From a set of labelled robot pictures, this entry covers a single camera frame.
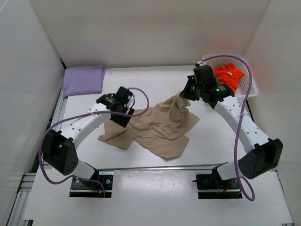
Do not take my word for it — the beige t shirt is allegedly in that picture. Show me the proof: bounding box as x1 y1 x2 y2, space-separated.
98 94 199 160

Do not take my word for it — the purple t shirt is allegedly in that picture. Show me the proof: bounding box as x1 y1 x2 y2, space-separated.
63 65 106 97

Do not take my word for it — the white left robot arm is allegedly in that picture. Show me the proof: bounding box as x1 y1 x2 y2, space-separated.
39 90 135 188

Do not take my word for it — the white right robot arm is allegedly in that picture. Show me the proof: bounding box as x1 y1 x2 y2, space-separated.
180 75 283 188

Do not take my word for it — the green t shirt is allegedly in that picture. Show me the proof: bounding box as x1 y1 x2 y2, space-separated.
213 73 221 86

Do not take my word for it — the orange t shirt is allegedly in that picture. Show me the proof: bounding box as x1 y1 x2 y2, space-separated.
213 63 244 92

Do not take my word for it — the white front cover board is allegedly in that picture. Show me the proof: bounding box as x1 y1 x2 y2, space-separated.
24 170 293 226

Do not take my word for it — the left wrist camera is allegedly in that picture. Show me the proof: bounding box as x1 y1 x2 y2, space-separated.
116 86 135 108

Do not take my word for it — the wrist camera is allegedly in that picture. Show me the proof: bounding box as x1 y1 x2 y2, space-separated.
116 86 135 108
193 65 216 84

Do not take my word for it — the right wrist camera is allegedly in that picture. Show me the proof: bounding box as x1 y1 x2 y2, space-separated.
193 65 216 84

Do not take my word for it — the aluminium table edge rail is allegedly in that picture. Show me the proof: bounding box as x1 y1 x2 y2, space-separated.
47 88 67 128

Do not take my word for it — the aluminium front rail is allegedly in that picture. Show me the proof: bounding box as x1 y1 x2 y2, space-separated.
95 162 269 172

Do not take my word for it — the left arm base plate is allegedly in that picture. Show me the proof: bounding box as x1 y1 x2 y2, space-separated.
69 171 114 198

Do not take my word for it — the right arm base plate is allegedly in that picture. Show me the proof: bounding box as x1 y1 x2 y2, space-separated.
192 174 242 200

